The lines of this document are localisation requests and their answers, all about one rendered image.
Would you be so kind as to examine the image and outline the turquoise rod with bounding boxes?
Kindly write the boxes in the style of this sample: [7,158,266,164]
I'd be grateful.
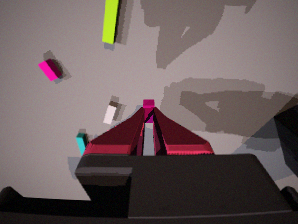
[76,133,87,155]

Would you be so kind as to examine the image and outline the small magenta block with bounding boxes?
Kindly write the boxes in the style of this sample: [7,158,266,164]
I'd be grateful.
[38,59,62,81]
[143,100,155,123]

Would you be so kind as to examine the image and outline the lime green rod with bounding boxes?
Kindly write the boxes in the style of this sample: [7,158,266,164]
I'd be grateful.
[103,0,121,44]

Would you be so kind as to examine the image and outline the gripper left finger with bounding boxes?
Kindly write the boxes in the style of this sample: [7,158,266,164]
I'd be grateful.
[82,107,145,156]

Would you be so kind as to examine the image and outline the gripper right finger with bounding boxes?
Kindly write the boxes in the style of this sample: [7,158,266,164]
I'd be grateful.
[153,107,215,155]

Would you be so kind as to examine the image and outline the light grey rectangular bar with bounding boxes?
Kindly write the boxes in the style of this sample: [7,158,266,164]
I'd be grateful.
[104,101,118,125]

